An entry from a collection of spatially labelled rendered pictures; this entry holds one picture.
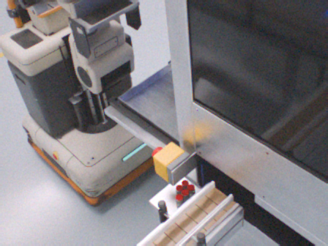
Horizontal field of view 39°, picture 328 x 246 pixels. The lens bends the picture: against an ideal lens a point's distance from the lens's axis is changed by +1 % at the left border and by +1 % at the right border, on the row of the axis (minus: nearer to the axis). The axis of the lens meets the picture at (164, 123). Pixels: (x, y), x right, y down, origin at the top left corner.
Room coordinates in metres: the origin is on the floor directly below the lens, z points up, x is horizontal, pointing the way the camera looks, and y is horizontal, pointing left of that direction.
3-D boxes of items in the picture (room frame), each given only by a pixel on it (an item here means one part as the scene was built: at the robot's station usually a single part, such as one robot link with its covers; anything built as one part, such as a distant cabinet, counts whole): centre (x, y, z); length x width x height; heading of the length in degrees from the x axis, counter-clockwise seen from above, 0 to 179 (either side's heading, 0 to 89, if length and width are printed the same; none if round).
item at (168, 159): (0.80, -0.01, 0.99); 0.08 x 0.07 x 0.07; 38
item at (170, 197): (0.76, -0.02, 0.87); 0.14 x 0.13 x 0.02; 38
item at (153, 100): (1.13, -0.06, 0.90); 0.34 x 0.26 x 0.04; 38
